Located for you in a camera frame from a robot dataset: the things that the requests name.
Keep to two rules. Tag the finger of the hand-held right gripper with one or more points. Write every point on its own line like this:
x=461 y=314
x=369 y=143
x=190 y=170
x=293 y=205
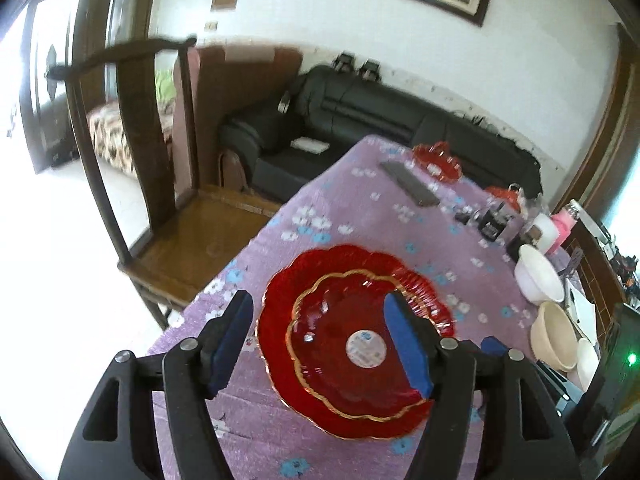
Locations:
x=492 y=346

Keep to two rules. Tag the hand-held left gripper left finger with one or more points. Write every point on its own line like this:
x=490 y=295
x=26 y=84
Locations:
x=229 y=347

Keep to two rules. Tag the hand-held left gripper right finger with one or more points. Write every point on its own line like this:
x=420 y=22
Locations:
x=407 y=352

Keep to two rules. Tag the small beige bowl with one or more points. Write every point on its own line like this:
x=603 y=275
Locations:
x=586 y=362

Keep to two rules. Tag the beige plastic bowl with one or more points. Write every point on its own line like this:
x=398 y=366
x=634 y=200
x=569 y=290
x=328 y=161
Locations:
x=552 y=335

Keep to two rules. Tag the gold-rimmed red glass plate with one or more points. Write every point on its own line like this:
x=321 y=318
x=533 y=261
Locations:
x=330 y=325

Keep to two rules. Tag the white plastic bowl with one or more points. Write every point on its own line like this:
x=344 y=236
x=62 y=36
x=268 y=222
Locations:
x=537 y=272

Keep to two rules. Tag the large red glass plate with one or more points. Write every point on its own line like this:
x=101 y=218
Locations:
x=295 y=272

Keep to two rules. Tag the white notebook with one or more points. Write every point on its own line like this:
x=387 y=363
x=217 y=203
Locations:
x=580 y=307

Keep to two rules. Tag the dark wooden chair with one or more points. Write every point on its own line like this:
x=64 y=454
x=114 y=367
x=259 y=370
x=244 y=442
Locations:
x=210 y=240

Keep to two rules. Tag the black box with clear dome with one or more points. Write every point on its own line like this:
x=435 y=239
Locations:
x=492 y=222

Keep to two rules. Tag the white plastic jar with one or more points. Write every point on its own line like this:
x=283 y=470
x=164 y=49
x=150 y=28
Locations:
x=545 y=230

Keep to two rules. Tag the pink water bottle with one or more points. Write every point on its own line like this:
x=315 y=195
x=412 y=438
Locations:
x=565 y=225

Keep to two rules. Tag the purple floral tablecloth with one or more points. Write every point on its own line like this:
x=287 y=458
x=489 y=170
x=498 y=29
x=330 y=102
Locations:
x=310 y=220

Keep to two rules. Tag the small red object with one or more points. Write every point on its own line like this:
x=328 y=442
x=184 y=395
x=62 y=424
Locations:
x=502 y=195

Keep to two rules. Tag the black smartphone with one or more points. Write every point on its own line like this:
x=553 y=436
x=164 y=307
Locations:
x=410 y=183

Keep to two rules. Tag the small red glass dish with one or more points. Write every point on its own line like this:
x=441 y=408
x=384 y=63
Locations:
x=437 y=160

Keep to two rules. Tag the white paper on sofa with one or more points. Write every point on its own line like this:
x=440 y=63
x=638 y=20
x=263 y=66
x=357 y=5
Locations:
x=310 y=145

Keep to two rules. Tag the patterned bed blanket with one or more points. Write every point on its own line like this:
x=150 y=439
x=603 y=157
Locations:
x=110 y=135

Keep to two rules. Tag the black leather sofa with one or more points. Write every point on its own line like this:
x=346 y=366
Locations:
x=360 y=105

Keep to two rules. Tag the brown armchair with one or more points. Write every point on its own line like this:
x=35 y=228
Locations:
x=235 y=90

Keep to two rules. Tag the green pillow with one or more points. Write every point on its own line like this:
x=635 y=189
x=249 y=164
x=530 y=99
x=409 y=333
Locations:
x=166 y=85

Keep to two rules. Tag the black device on sofa back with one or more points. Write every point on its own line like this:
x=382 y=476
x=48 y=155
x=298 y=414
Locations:
x=344 y=61
x=371 y=69

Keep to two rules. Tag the dark wooden glass door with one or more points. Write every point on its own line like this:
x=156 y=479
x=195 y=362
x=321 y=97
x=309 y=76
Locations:
x=55 y=85

